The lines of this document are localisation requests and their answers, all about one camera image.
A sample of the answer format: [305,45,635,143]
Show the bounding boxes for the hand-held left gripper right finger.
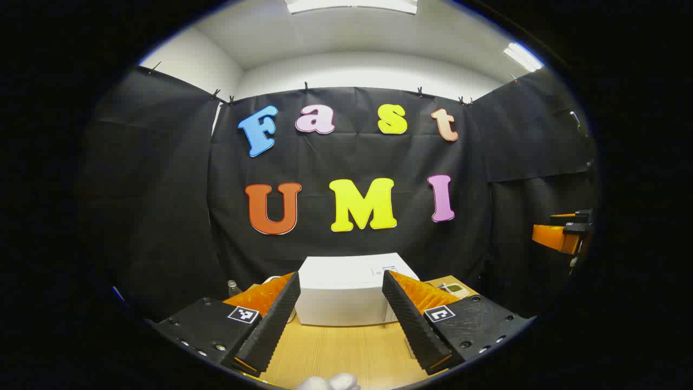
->
[382,269,537,376]

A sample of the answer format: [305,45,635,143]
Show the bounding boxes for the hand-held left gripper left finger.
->
[153,271,302,377]

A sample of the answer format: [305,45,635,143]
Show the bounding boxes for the white microwave oven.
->
[294,252,420,327]

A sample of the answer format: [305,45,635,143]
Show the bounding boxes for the white divided seasoning tray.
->
[436,282,470,300]

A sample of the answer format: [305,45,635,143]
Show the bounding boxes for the white lumpy object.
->
[295,372,361,390]

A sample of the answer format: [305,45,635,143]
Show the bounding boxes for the ceiling light panel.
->
[503,42,544,73]
[284,0,419,15]

